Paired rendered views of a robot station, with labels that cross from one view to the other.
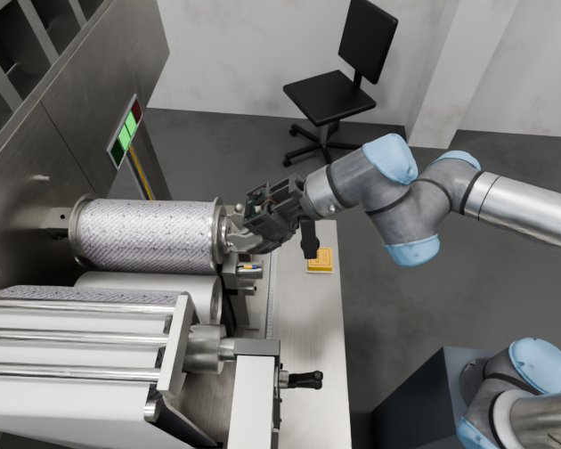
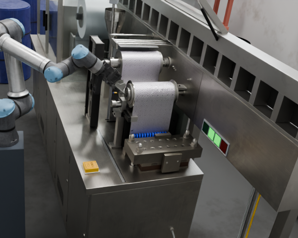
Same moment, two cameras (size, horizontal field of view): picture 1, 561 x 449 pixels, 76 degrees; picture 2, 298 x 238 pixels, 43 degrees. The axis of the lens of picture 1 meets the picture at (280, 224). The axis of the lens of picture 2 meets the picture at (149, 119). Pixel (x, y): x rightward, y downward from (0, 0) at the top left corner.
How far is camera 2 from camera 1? 2.25 m
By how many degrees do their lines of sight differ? 96
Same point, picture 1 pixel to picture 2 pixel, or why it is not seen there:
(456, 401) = (21, 136)
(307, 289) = (92, 157)
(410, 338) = not seen: outside the picture
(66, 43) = (223, 82)
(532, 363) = (9, 103)
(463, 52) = not seen: outside the picture
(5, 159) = (190, 64)
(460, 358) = (15, 146)
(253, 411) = (97, 39)
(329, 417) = (72, 129)
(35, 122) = (198, 72)
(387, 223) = not seen: hidden behind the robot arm
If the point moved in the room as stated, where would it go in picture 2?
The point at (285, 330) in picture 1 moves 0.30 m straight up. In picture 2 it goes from (97, 145) to (101, 98)
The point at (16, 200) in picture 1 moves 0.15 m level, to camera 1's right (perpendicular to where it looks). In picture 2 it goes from (185, 72) to (162, 72)
